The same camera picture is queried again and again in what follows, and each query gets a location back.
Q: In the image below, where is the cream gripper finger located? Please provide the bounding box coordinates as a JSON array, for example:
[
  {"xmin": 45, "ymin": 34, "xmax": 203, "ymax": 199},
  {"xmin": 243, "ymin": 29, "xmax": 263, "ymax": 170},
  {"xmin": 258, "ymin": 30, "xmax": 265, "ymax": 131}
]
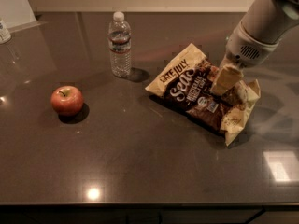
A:
[{"xmin": 210, "ymin": 64, "xmax": 243, "ymax": 96}]

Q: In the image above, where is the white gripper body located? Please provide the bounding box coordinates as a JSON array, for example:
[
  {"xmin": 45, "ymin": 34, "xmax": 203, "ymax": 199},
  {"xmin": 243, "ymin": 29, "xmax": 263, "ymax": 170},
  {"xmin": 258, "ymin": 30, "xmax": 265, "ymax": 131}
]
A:
[{"xmin": 225, "ymin": 21, "xmax": 279, "ymax": 67}]

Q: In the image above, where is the brown chip bag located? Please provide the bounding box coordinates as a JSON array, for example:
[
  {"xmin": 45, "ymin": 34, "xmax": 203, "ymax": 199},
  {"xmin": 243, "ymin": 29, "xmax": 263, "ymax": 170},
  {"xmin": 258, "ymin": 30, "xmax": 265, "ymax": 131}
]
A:
[{"xmin": 146, "ymin": 44, "xmax": 261, "ymax": 145}]

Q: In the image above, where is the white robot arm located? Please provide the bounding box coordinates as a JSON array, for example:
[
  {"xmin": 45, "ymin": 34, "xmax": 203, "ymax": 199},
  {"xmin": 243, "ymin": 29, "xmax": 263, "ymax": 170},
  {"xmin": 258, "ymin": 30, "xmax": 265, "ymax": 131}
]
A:
[{"xmin": 211, "ymin": 0, "xmax": 299, "ymax": 96}]

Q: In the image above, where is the clear plastic water bottle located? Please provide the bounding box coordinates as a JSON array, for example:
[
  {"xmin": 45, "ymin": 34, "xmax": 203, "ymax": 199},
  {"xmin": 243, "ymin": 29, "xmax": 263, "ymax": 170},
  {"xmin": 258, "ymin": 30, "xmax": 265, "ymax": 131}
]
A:
[{"xmin": 108, "ymin": 11, "xmax": 132, "ymax": 77}]

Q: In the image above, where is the red apple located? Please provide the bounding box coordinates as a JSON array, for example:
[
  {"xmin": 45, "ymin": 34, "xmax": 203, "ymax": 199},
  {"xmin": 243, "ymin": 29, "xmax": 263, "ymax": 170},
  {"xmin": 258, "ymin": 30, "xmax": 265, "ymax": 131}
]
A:
[{"xmin": 50, "ymin": 86, "xmax": 84, "ymax": 117}]

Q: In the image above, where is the white slanted panel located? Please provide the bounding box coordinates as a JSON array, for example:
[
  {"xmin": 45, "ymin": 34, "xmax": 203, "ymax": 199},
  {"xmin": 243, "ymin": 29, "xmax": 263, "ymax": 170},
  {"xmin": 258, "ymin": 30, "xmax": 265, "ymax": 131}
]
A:
[{"xmin": 0, "ymin": 0, "xmax": 45, "ymax": 33}]

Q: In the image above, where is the white container with label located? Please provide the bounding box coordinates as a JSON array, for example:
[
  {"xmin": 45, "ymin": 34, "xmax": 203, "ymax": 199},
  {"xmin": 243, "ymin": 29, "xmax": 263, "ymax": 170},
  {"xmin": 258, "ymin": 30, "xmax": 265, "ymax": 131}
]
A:
[{"xmin": 0, "ymin": 18, "xmax": 11, "ymax": 44}]

